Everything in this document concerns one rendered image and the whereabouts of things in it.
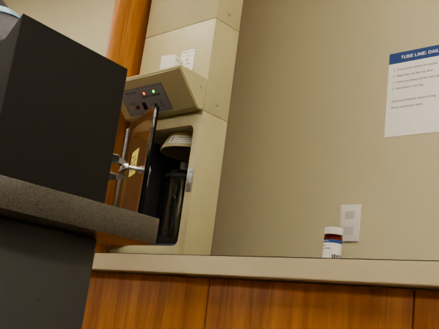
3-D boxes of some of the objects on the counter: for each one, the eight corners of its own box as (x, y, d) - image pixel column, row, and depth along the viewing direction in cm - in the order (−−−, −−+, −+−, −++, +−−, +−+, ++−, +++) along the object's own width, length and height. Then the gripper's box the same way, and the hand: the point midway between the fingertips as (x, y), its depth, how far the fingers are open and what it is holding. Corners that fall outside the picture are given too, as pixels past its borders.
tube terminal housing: (164, 279, 220) (195, 66, 239) (238, 284, 199) (266, 49, 218) (106, 267, 202) (144, 38, 221) (181, 271, 181) (216, 17, 200)
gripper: (51, 169, 173) (130, 185, 180) (59, 130, 175) (136, 147, 182) (46, 175, 180) (122, 190, 188) (53, 138, 183) (128, 154, 190)
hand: (121, 170), depth 187 cm, fingers open, 3 cm apart
